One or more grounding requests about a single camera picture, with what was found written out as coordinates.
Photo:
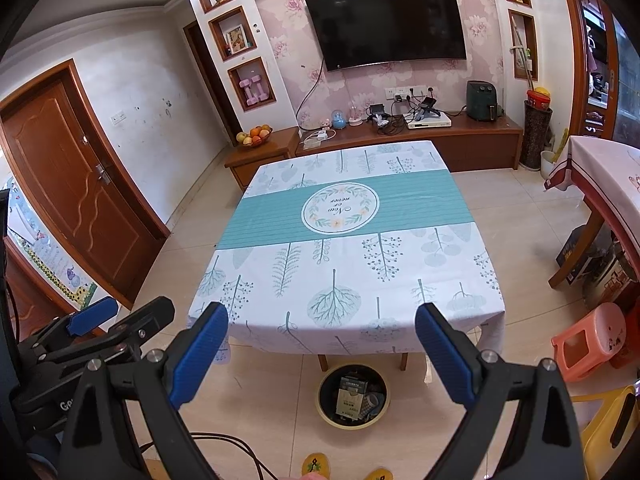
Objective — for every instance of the framed picture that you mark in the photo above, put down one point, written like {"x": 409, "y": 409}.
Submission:
{"x": 235, "y": 39}

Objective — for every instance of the pink plastic stool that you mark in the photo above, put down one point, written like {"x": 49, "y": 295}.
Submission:
{"x": 595, "y": 330}

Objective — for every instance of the black adapter box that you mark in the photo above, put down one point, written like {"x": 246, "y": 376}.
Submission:
{"x": 376, "y": 111}

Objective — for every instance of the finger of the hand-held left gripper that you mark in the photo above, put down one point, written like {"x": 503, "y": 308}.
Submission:
{"x": 145, "y": 317}
{"x": 92, "y": 320}

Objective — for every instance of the white set-top box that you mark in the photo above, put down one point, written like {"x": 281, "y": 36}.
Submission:
{"x": 430, "y": 121}

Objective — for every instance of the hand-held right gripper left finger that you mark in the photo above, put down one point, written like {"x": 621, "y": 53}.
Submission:
{"x": 200, "y": 350}

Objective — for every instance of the long wooden TV cabinet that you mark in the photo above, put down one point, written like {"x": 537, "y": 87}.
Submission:
{"x": 480, "y": 145}

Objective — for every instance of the dark tall umbrella stand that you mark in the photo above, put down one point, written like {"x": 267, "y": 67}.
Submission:
{"x": 535, "y": 135}

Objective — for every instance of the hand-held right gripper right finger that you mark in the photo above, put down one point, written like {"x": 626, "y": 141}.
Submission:
{"x": 445, "y": 355}

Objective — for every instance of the white power strip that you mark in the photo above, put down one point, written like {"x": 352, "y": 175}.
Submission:
{"x": 320, "y": 136}

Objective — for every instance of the colourful wall chart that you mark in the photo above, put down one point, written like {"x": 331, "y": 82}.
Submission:
{"x": 60, "y": 270}

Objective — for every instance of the pink glass dome figurine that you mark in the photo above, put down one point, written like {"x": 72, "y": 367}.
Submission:
{"x": 356, "y": 119}

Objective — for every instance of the yellow slipper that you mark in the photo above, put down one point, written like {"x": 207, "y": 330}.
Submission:
{"x": 378, "y": 475}
{"x": 315, "y": 466}

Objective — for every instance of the wooden glass door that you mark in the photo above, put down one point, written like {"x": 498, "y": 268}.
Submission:
{"x": 575, "y": 60}

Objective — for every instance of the white wall socket strip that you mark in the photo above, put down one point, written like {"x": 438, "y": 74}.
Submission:
{"x": 400, "y": 92}

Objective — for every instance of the table with patterned cloth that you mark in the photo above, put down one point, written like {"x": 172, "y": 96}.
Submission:
{"x": 350, "y": 260}

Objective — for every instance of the blue figurine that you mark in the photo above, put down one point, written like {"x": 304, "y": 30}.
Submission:
{"x": 338, "y": 121}

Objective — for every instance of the dark cardboard box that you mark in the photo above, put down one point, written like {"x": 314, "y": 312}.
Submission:
{"x": 595, "y": 270}

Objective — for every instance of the dark green air fryer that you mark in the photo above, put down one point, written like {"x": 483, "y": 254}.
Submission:
{"x": 481, "y": 102}

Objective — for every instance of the pink dumbbells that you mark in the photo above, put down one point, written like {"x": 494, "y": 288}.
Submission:
{"x": 254, "y": 91}

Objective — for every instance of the white wall switch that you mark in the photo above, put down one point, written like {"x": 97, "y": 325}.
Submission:
{"x": 119, "y": 119}

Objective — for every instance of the black television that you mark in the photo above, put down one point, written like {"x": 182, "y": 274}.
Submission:
{"x": 385, "y": 25}

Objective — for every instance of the yellow plastic stool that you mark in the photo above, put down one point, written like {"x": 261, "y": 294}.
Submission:
{"x": 615, "y": 435}

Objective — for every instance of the black device stand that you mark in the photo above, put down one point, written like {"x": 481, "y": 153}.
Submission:
{"x": 428, "y": 110}

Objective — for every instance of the white bucket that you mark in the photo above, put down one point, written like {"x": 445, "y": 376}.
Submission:
{"x": 548, "y": 164}

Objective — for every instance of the side table with cloth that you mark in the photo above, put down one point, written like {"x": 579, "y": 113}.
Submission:
{"x": 600, "y": 170}

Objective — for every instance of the dark wooden inner door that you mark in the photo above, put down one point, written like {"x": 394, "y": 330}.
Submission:
{"x": 210, "y": 90}

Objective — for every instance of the fruit bowl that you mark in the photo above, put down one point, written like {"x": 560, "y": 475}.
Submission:
{"x": 254, "y": 136}

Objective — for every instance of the long wooden stick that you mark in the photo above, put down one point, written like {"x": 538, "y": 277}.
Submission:
{"x": 521, "y": 45}

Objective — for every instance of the small pink pig figure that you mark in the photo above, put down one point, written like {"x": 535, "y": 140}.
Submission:
{"x": 326, "y": 124}

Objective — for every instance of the low wooden side cabinet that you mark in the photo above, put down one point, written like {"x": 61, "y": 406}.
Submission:
{"x": 260, "y": 160}

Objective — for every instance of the round dark trash bin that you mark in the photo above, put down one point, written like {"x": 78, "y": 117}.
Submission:
{"x": 327, "y": 385}

